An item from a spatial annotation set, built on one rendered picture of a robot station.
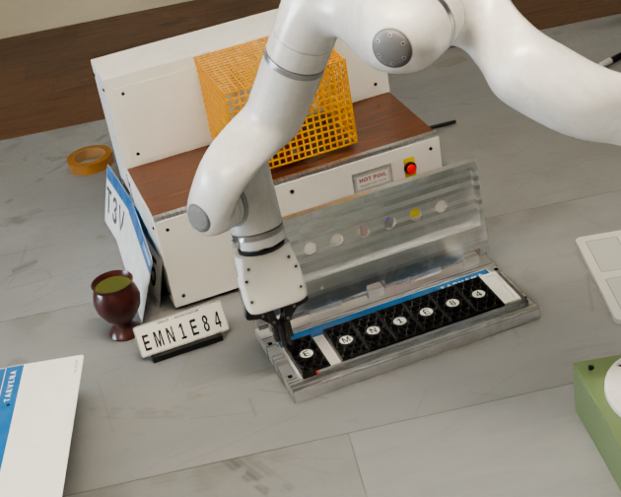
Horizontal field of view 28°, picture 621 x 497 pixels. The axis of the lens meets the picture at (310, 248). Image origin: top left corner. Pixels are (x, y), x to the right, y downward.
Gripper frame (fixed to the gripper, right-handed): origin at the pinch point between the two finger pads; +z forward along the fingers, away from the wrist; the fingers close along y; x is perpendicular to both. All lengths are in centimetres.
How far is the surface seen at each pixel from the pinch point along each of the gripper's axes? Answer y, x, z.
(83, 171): -17, 95, -12
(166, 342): -16.8, 17.8, 2.5
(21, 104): -24, 147, -22
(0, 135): -32, 131, -19
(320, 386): 2.7, -6.1, 8.3
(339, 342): 9.0, 0.7, 5.3
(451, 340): 25.9, -6.2, 8.3
